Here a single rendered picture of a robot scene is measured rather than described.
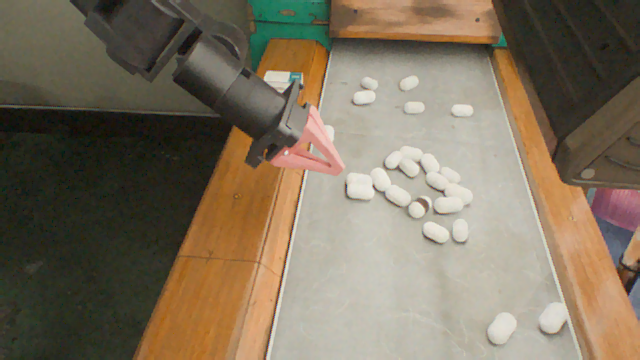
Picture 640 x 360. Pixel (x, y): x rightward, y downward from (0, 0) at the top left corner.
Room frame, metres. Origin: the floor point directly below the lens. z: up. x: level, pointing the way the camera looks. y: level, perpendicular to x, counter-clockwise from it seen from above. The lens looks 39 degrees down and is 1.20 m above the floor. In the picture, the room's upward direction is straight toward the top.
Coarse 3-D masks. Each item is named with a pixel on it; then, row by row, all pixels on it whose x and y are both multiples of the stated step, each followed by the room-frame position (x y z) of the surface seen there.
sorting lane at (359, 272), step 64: (384, 64) 0.93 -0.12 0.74; (448, 64) 0.93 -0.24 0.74; (384, 128) 0.71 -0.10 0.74; (448, 128) 0.71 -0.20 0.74; (320, 192) 0.55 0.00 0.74; (384, 192) 0.55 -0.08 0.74; (512, 192) 0.55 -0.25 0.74; (320, 256) 0.44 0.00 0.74; (384, 256) 0.44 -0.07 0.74; (448, 256) 0.44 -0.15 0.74; (512, 256) 0.44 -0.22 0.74; (320, 320) 0.35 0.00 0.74; (384, 320) 0.35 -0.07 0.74; (448, 320) 0.35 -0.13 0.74
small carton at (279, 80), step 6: (270, 72) 0.81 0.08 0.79; (276, 72) 0.81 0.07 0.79; (282, 72) 0.81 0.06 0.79; (264, 78) 0.79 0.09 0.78; (270, 78) 0.79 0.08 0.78; (276, 78) 0.79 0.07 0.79; (282, 78) 0.79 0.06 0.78; (288, 78) 0.79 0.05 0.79; (294, 78) 0.79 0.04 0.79; (300, 78) 0.79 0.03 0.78; (270, 84) 0.78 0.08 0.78; (276, 84) 0.78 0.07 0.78; (282, 84) 0.78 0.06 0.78; (288, 84) 0.77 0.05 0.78; (282, 90) 0.78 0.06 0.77
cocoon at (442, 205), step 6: (444, 198) 0.52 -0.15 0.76; (450, 198) 0.52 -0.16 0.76; (456, 198) 0.52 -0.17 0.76; (438, 204) 0.51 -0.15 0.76; (444, 204) 0.51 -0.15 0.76; (450, 204) 0.51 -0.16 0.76; (456, 204) 0.51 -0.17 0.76; (462, 204) 0.51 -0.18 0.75; (438, 210) 0.51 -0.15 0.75; (444, 210) 0.50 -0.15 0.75; (450, 210) 0.51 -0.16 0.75; (456, 210) 0.51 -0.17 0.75
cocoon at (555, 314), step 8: (552, 304) 0.35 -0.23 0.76; (560, 304) 0.35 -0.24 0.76; (544, 312) 0.34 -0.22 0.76; (552, 312) 0.34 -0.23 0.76; (560, 312) 0.34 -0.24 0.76; (544, 320) 0.33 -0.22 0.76; (552, 320) 0.33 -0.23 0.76; (560, 320) 0.33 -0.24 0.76; (544, 328) 0.33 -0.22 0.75; (552, 328) 0.33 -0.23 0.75
